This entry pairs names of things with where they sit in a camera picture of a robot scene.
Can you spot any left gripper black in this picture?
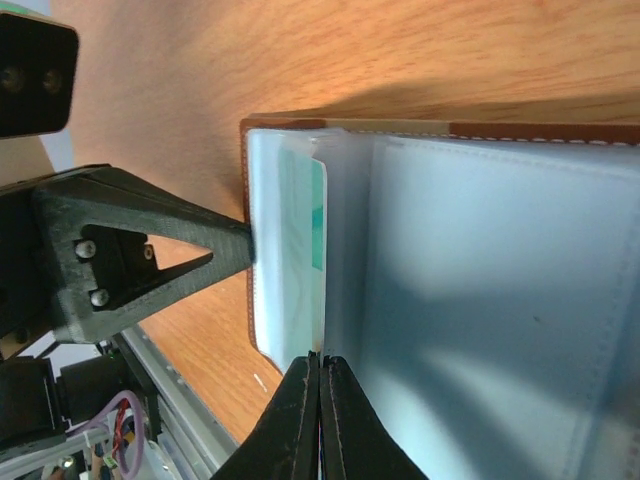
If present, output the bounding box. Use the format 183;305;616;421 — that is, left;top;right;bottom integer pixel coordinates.
1;164;254;360

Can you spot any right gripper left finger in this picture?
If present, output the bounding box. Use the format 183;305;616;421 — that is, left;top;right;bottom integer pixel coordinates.
212;352;320;480

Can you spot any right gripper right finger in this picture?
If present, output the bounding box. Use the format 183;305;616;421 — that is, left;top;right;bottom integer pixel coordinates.
319;356;426;480

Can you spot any brown leather card holder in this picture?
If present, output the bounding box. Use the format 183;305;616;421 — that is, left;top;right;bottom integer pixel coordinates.
240;117;639;479

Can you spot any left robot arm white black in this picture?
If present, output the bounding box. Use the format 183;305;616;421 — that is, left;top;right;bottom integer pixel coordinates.
1;164;254;478

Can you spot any aluminium rail frame front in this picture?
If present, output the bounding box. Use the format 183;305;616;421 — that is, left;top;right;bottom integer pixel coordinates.
114;327;237;479

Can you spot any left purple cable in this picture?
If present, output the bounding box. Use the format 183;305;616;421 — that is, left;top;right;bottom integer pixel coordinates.
84;389;146;480

